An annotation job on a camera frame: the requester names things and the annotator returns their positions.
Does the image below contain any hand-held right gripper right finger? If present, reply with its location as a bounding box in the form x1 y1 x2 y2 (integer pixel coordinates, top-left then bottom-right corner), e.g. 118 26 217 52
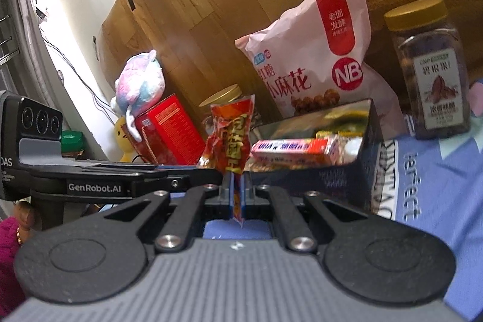
241 173 373 253

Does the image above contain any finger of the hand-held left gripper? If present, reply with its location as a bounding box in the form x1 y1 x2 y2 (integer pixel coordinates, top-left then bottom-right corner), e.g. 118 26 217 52
165 166 224 193

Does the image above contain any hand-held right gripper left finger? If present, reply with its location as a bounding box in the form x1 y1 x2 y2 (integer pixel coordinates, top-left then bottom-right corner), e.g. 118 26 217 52
100 173 234 253

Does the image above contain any red snack packet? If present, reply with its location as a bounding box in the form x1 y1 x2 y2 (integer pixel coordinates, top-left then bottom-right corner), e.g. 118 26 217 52
198 94 256 229

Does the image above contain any dark mirrored storage box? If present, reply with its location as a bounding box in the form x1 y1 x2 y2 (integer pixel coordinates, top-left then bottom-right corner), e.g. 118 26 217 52
247 98 385 214

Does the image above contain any person's left forearm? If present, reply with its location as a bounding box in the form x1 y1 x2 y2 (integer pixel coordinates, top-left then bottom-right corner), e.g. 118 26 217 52
0 217 28 312

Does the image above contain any person's left hand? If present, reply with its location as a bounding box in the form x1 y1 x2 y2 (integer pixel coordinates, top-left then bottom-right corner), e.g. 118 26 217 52
13 201 40 245

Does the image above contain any green packet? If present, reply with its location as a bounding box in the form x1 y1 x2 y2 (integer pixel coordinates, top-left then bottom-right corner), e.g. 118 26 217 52
60 130 86 157

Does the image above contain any red cardboard box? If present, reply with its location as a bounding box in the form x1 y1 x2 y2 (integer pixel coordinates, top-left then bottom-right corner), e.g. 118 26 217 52
135 94 206 166

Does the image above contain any pink and white candy pack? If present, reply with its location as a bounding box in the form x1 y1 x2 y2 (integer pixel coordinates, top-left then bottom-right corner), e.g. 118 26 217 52
251 136 347 167

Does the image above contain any yellow plush toy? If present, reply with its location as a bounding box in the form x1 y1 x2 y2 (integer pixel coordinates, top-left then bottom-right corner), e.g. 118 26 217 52
115 116 137 163

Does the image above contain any small gold-lid peanut jar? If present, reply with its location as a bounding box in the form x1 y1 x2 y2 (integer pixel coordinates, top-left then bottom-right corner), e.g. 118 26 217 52
199 84 262 128

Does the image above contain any pink and blue plush toy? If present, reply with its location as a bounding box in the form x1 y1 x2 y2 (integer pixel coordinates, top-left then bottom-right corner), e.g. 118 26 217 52
111 49 167 142

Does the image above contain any wooden board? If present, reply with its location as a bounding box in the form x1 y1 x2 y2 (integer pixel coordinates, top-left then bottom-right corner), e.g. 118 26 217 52
100 0 311 158

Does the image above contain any pink snack bag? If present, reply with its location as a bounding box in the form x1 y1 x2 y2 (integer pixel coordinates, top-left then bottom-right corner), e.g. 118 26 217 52
234 0 405 142

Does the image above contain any blue printed blanket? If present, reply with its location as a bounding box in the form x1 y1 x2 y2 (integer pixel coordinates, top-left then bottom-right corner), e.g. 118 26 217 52
202 81 483 322

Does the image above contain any large gold-lid nut jar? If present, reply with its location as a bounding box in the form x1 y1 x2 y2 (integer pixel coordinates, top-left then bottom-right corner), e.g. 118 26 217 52
384 0 473 140

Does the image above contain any thin dark wall cable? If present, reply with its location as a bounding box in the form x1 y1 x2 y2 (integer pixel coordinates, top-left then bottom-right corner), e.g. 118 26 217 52
35 5 118 121

